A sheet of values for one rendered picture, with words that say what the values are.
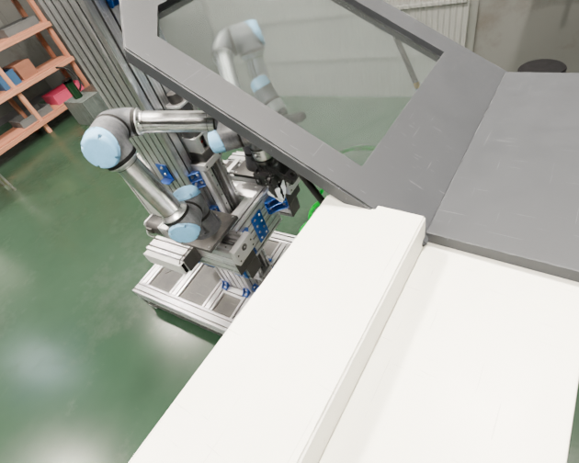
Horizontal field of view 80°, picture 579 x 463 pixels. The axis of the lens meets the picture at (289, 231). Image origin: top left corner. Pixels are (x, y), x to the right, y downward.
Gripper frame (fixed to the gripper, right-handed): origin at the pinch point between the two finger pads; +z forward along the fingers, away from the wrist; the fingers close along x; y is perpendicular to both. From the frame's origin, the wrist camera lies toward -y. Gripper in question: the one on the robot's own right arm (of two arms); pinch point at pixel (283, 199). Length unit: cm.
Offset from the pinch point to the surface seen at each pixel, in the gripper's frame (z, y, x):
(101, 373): 122, 135, 94
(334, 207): -33, -43, 27
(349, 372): -32, -61, 57
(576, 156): -28, -82, -9
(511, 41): 69, -28, -309
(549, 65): 61, -64, -245
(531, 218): -28, -78, 13
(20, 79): 38, 638, -138
